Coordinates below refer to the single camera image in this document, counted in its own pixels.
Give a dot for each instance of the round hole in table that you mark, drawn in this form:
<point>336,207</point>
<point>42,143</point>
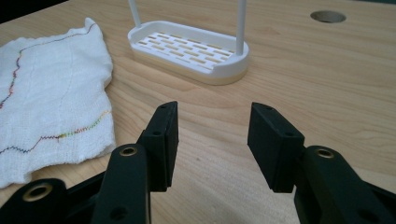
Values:
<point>328,16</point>

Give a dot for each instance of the white cloth with coloured stitching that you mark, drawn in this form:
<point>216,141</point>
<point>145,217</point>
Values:
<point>53,102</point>

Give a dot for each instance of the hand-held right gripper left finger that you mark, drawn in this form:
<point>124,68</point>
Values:
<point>158,143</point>

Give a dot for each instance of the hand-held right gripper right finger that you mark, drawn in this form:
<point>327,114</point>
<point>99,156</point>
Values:
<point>277,146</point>

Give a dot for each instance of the white slotted rack with posts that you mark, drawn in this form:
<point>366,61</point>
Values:
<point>190,53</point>

